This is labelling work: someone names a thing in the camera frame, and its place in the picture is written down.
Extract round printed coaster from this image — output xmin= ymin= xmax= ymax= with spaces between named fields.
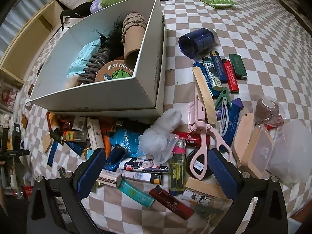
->
xmin=94 ymin=62 xmax=135 ymax=82

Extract dark blue plastic jar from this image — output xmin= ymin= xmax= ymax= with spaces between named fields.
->
xmin=178 ymin=28 xmax=218 ymax=59

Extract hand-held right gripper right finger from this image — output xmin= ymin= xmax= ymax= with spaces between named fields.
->
xmin=208 ymin=148 xmax=288 ymax=234

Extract cardboard tube with twine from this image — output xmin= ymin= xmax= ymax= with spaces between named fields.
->
xmin=121 ymin=12 xmax=148 ymax=70

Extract white cardboard box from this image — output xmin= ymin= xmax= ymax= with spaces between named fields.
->
xmin=29 ymin=0 xmax=168 ymax=124

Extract black cap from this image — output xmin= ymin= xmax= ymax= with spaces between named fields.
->
xmin=60 ymin=2 xmax=92 ymax=18

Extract blue foil pouch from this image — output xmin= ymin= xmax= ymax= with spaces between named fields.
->
xmin=109 ymin=129 xmax=147 ymax=157

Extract dolls in display case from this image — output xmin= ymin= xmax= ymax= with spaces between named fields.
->
xmin=0 ymin=87 xmax=18 ymax=108

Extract green clothespin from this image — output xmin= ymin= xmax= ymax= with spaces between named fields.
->
xmin=214 ymin=87 xmax=231 ymax=109

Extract pink scissors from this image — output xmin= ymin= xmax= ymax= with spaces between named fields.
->
xmin=187 ymin=94 xmax=233 ymax=181

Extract black round tin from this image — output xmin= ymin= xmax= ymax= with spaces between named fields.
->
xmin=185 ymin=149 xmax=215 ymax=181

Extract light blue wipes pack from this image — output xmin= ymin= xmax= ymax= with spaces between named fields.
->
xmin=67 ymin=39 xmax=103 ymax=76

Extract translucent plastic box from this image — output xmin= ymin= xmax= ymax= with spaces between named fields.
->
xmin=266 ymin=120 xmax=312 ymax=189

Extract brown tape roll in wrapper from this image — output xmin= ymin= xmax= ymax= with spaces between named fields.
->
xmin=254 ymin=98 xmax=286 ymax=128

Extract dark blue flat case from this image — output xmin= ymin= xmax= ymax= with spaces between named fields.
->
xmin=220 ymin=98 xmax=244 ymax=143

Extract brown braided hair clip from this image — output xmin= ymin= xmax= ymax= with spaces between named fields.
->
xmin=77 ymin=48 xmax=111 ymax=85

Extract flat wooden stick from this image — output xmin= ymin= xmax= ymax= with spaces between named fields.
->
xmin=192 ymin=67 xmax=217 ymax=124

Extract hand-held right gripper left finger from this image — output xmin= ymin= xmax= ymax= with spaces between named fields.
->
xmin=26 ymin=148 xmax=107 ymax=234

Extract blue lighter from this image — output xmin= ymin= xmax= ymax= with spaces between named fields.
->
xmin=210 ymin=51 xmax=229 ymax=83

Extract green and white lighter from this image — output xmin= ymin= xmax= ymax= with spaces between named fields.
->
xmin=202 ymin=56 xmax=224 ymax=91

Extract white visor cap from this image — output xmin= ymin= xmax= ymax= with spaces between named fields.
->
xmin=59 ymin=17 xmax=84 ymax=32

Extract silver mini harmonica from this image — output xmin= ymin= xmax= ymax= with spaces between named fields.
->
xmin=97 ymin=169 xmax=122 ymax=185

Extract orange tube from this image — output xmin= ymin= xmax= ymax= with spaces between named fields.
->
xmin=47 ymin=112 xmax=61 ymax=140

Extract dark green lighter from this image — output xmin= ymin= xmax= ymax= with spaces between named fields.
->
xmin=229 ymin=53 xmax=248 ymax=80

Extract pile of assorted lighters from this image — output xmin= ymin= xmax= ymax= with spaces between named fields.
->
xmin=46 ymin=112 xmax=228 ymax=221

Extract wooden bedside shelf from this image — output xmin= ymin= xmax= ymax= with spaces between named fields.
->
xmin=0 ymin=0 xmax=61 ymax=86

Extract red lighter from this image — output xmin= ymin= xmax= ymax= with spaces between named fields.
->
xmin=222 ymin=59 xmax=239 ymax=94

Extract black box with label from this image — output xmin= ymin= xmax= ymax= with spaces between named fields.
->
xmin=12 ymin=123 xmax=21 ymax=150

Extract black feather tuft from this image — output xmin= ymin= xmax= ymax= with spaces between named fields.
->
xmin=94 ymin=15 xmax=126 ymax=62

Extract checkered bed sheet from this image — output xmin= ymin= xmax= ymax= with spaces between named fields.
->
xmin=10 ymin=0 xmax=312 ymax=225

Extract wooden block in clear case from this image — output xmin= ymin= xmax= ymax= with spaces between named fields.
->
xmin=240 ymin=124 xmax=275 ymax=179

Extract purple plush toy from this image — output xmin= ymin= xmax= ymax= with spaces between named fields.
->
xmin=90 ymin=0 xmax=102 ymax=14

